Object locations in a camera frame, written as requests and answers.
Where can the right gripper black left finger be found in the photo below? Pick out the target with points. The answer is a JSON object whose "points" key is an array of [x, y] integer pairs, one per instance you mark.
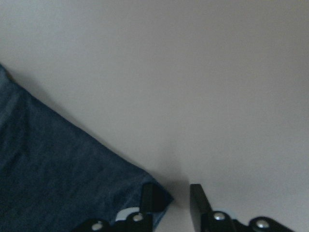
{"points": [[141, 220]]}

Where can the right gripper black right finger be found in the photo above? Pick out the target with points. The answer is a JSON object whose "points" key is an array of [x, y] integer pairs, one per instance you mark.
{"points": [[205, 219]]}

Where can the black t-shirt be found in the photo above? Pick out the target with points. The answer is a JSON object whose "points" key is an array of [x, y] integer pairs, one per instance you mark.
{"points": [[54, 176]]}

